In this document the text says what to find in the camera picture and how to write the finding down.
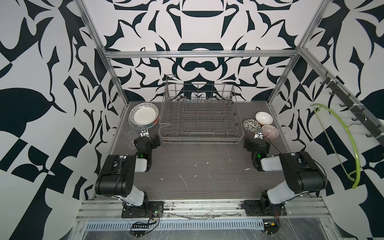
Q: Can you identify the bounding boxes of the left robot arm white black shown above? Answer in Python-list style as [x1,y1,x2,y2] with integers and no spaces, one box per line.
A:
[95,134,161,210]

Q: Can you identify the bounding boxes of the clear faceted plastic cup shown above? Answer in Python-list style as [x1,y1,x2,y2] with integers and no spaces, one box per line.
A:
[123,131,138,150]

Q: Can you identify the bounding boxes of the teal red striped bowl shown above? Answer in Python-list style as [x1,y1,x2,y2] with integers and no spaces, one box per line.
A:
[129,117,160,129]

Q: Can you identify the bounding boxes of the clear smooth plastic cup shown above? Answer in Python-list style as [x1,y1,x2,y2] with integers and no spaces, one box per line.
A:
[121,122,137,139]

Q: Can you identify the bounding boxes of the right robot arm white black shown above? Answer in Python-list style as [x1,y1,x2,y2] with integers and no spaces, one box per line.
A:
[244,138,328,210]

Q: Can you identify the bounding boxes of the small round black device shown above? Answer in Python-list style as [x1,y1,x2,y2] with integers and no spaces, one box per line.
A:
[263,222,280,236]

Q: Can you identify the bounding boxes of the grey wire dish rack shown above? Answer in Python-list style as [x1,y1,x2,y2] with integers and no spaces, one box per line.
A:
[159,75,245,145]

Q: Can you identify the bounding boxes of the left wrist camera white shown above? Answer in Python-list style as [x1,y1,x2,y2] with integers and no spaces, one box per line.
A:
[140,127,150,138]

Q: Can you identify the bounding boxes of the black wall hook rail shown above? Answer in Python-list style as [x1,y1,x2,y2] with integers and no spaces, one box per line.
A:
[322,71,384,146]

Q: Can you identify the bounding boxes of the black white patterned bowl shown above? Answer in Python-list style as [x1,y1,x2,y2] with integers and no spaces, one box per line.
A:
[243,119,261,134]

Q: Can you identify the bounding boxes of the black usb hub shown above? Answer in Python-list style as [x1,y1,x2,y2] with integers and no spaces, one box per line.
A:
[130,222,151,231]

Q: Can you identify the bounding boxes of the aluminium frame bars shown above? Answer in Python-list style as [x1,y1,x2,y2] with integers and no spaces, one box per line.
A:
[73,0,384,142]

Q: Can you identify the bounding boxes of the pink ribbed bowl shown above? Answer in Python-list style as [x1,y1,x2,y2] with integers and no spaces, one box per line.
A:
[261,125,280,140]

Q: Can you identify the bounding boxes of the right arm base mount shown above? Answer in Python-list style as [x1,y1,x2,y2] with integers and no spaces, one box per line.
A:
[241,199,287,217]

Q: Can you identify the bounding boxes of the zigzag rim white bowl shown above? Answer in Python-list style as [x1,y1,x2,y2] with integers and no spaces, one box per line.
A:
[129,102,160,126]

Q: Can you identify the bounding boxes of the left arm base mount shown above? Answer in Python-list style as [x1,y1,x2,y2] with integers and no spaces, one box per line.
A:
[121,201,165,219]

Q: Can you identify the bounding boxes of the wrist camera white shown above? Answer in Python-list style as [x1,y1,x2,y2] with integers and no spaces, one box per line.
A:
[254,129,264,139]
[140,127,150,138]

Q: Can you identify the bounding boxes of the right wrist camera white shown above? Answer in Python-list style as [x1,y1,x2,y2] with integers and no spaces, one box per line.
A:
[254,129,264,139]

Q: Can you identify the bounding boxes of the white slotted cable duct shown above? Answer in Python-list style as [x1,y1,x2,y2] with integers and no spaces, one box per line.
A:
[85,219,264,232]

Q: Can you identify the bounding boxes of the white orange small bowl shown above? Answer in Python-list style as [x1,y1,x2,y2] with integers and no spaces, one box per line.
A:
[255,112,274,125]

